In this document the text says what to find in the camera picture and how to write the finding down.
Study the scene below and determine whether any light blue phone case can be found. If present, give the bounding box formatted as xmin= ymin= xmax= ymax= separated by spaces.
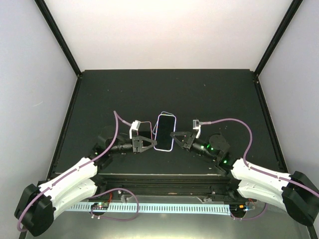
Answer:
xmin=152 ymin=111 xmax=174 ymax=135

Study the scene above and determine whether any pink phone case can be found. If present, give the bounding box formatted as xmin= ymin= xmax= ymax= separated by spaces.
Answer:
xmin=139 ymin=121 xmax=154 ymax=140

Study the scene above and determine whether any lavender phone case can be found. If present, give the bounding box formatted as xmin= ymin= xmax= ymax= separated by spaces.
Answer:
xmin=154 ymin=114 xmax=177 ymax=152

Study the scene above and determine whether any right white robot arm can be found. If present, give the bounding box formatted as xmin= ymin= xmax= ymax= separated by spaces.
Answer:
xmin=170 ymin=132 xmax=319 ymax=227

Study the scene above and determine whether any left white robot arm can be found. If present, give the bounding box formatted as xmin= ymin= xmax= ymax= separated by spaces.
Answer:
xmin=14 ymin=126 xmax=157 ymax=237

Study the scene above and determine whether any left controller board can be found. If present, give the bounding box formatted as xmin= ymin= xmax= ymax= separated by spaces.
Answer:
xmin=91 ymin=202 xmax=109 ymax=210

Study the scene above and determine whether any controller board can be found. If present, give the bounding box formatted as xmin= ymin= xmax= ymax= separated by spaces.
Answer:
xmin=91 ymin=202 xmax=109 ymax=210
xmin=229 ymin=204 xmax=256 ymax=212

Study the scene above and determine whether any right controller board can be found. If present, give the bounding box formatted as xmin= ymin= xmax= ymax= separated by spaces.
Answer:
xmin=229 ymin=204 xmax=256 ymax=212

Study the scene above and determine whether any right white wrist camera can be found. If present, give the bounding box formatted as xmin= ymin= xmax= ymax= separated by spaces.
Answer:
xmin=192 ymin=119 xmax=202 ymax=138

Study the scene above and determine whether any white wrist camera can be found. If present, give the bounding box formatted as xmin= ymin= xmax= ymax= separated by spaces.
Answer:
xmin=192 ymin=119 xmax=202 ymax=138
xmin=129 ymin=120 xmax=141 ymax=139

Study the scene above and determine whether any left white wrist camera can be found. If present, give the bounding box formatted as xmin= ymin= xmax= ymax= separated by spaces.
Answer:
xmin=129 ymin=120 xmax=141 ymax=139

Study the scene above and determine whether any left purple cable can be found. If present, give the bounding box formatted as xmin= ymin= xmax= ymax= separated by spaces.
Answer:
xmin=16 ymin=111 xmax=134 ymax=232

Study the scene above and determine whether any white slotted cable duct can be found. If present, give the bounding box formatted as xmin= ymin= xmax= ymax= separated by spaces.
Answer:
xmin=67 ymin=202 xmax=231 ymax=216

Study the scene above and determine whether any right black frame post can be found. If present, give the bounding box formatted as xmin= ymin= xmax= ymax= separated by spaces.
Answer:
xmin=254 ymin=0 xmax=303 ymax=76

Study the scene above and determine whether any black frame post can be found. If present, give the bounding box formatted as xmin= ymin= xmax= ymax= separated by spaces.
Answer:
xmin=254 ymin=0 xmax=303 ymax=76
xmin=34 ymin=0 xmax=82 ymax=77

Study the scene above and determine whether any left black frame post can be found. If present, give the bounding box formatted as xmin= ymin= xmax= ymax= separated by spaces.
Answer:
xmin=34 ymin=0 xmax=82 ymax=77

